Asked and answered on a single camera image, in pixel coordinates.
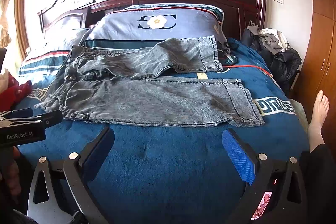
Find grey washed denim pants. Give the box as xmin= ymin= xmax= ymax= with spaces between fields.
xmin=40 ymin=36 xmax=264 ymax=127

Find red cloth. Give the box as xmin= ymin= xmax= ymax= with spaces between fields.
xmin=1 ymin=69 xmax=33 ymax=111

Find beige curtain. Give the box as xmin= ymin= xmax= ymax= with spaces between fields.
xmin=0 ymin=0 xmax=11 ymax=48

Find blue fleece deer blanket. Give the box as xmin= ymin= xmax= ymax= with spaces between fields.
xmin=14 ymin=37 xmax=310 ymax=224

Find bare foot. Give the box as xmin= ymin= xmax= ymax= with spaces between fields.
xmin=307 ymin=90 xmax=330 ymax=152

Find wooden wardrobe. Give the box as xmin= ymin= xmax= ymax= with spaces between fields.
xmin=293 ymin=0 xmax=335 ymax=153

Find black jacket clothes pile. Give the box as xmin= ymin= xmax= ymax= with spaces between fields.
xmin=241 ymin=23 xmax=302 ymax=94

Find large grey-blue flower pillow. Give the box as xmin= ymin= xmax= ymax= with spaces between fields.
xmin=80 ymin=3 xmax=238 ymax=65

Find wooden window frame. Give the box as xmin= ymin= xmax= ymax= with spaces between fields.
xmin=14 ymin=0 xmax=29 ymax=60

